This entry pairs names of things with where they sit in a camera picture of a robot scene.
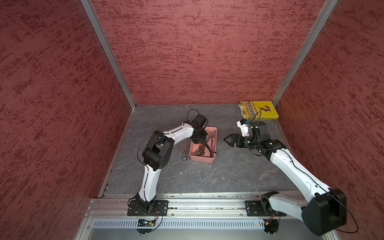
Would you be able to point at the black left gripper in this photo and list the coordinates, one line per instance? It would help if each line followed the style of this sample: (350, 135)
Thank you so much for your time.
(204, 134)

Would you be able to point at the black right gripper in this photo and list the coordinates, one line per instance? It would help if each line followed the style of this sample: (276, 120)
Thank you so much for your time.
(234, 136)

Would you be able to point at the orange handled adjustable wrench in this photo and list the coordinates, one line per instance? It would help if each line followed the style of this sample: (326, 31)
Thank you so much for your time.
(206, 146)

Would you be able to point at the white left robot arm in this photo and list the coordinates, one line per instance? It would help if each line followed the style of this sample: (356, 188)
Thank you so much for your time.
(157, 154)

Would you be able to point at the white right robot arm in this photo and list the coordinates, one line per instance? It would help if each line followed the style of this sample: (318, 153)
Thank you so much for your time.
(324, 208)

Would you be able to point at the pink plastic storage box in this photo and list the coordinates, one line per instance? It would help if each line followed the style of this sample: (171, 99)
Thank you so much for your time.
(206, 158)

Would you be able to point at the yellow book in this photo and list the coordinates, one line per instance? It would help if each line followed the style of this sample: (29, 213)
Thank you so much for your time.
(265, 110)

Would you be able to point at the left controller board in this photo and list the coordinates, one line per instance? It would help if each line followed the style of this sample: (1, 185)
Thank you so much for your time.
(146, 223)

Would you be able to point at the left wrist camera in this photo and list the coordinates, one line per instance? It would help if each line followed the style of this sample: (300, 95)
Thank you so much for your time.
(200, 121)

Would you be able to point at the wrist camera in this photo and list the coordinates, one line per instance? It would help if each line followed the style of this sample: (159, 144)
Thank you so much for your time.
(200, 121)
(253, 129)

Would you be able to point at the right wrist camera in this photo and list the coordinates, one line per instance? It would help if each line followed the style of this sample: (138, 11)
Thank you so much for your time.
(253, 129)

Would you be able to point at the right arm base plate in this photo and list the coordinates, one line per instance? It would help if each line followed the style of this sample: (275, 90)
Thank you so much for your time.
(255, 209)

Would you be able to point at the aluminium front rail frame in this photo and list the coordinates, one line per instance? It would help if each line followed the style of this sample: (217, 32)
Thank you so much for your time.
(186, 210)

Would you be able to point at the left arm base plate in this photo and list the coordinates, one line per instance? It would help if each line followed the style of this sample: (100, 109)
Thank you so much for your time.
(153, 208)

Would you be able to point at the aluminium corner post right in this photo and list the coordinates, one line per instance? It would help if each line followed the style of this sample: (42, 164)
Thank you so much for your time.
(316, 28)

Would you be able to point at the aluminium corner post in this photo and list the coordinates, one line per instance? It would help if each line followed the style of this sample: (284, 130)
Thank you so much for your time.
(96, 24)
(316, 28)

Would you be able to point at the aluminium corner post left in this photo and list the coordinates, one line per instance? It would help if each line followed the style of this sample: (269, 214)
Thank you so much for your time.
(96, 24)

